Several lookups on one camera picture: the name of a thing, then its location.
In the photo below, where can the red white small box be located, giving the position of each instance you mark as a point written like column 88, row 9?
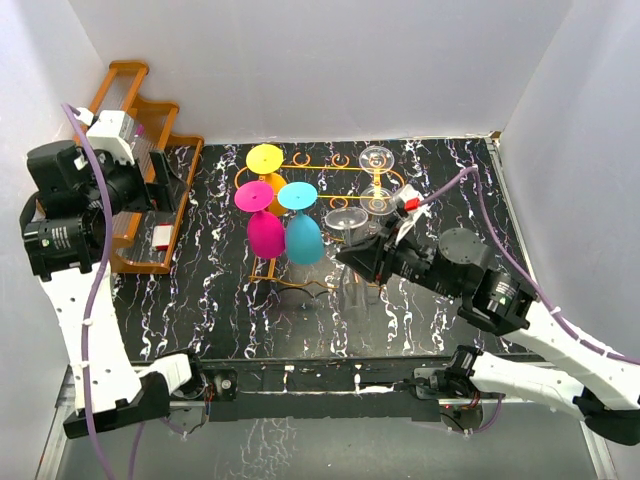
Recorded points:
column 161, row 237

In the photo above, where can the orange wooden shelf rack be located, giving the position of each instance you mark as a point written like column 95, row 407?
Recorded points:
column 120, row 90

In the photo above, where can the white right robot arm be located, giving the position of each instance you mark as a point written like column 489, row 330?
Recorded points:
column 583, row 379

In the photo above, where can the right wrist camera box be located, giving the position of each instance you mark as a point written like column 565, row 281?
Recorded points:
column 409, row 208

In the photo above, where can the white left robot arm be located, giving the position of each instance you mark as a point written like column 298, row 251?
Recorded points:
column 66, row 228

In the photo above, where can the clear champagne flute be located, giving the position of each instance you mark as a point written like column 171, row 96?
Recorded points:
column 352, row 293

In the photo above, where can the short clear wine glass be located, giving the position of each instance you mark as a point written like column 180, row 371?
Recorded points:
column 379, row 204

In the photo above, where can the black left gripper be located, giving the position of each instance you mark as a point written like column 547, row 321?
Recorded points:
column 161, row 196

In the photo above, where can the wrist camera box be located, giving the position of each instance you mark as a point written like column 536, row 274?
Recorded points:
column 409, row 208
column 111, row 131

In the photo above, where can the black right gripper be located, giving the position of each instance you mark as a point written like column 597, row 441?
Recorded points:
column 365, row 258

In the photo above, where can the black base bar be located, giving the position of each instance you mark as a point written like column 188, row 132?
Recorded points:
column 318, row 388

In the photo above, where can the pink plastic wine glass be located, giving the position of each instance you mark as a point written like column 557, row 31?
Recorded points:
column 265, row 231

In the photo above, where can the gold wire wine glass rack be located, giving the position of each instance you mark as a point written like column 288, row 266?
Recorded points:
column 325, row 200

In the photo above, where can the blue plastic wine glass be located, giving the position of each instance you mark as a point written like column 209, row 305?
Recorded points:
column 303, row 238

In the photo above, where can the orange plastic wine glass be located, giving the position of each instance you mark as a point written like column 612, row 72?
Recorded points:
column 265, row 160

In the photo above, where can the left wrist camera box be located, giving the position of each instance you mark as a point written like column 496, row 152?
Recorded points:
column 111, row 131

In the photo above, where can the tall clear wine glass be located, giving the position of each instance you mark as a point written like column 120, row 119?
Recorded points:
column 376, row 159

